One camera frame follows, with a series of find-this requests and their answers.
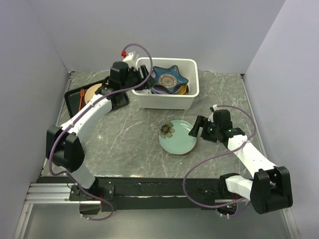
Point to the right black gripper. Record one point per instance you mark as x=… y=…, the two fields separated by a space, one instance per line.
x=201 y=121

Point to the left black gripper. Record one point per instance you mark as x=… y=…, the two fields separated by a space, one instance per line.
x=136 y=71

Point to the purple plastic plate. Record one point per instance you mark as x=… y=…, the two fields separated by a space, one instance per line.
x=170 y=89

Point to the blue star shaped dish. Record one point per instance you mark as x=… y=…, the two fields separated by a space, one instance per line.
x=169 y=78

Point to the light green saucer plate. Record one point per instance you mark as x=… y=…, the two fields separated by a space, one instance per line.
x=174 y=138

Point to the yellow polka dot plate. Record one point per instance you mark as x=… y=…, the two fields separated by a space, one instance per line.
x=183 y=90

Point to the blue polka dot plate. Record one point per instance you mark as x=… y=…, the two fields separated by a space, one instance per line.
x=163 y=91

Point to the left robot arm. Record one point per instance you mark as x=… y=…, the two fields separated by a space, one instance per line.
x=64 y=151

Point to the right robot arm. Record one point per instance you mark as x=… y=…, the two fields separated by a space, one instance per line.
x=270 y=187

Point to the white plastic bin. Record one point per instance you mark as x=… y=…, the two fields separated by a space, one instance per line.
x=188 y=69

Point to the beige bird plate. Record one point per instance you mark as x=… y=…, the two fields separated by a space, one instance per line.
x=91 y=92

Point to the orange plastic fork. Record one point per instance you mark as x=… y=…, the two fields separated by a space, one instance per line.
x=82 y=94

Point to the black plastic tray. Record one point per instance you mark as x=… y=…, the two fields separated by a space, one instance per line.
x=72 y=98

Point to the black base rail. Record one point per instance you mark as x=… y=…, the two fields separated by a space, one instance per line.
x=155 y=193

